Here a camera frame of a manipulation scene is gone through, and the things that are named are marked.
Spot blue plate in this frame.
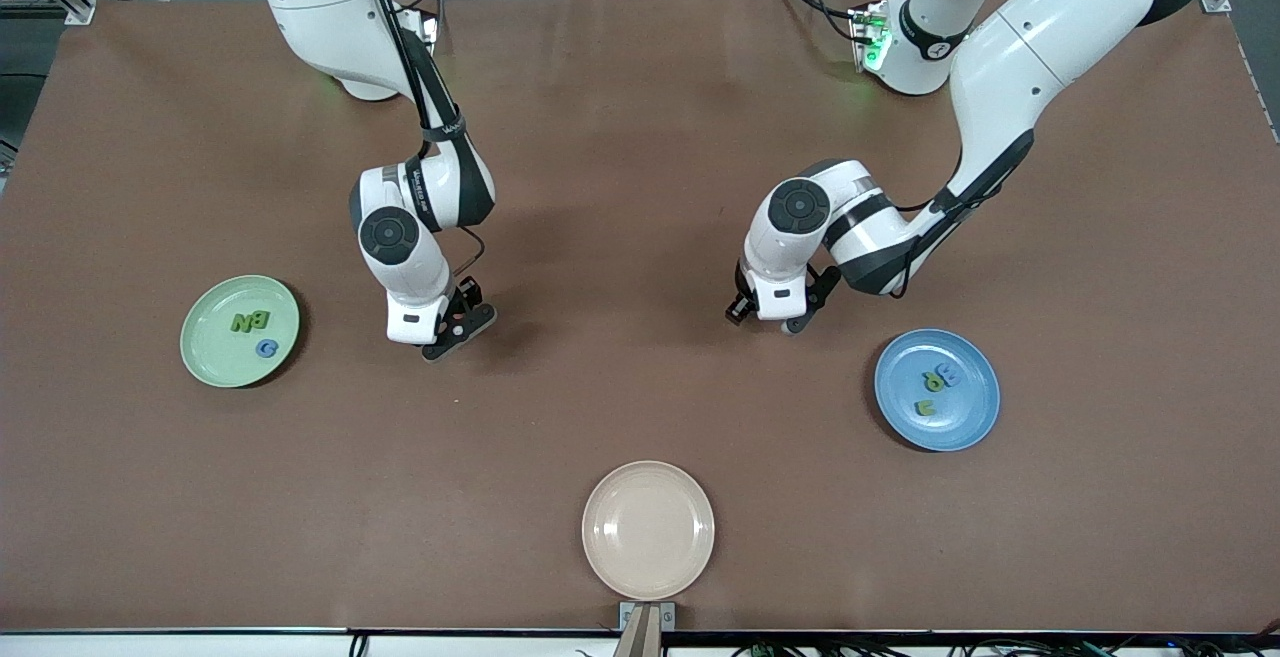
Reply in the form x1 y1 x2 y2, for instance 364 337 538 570
874 328 1001 453

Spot light green plate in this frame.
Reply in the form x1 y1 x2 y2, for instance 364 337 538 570
180 274 301 389

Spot brown table cover sheet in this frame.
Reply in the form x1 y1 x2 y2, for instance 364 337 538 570
0 0 1280 635

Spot beige plate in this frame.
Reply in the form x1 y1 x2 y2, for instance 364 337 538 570
581 460 717 602

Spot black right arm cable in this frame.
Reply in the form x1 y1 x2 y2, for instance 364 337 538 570
350 0 487 284

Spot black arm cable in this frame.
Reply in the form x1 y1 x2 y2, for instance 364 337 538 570
350 0 487 284
885 162 1036 300

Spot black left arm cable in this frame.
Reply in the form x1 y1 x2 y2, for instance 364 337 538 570
885 162 1036 300

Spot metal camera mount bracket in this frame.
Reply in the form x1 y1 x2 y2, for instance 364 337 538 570
618 601 677 633

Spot aluminium camera post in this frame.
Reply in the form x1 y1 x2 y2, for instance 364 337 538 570
612 605 665 657

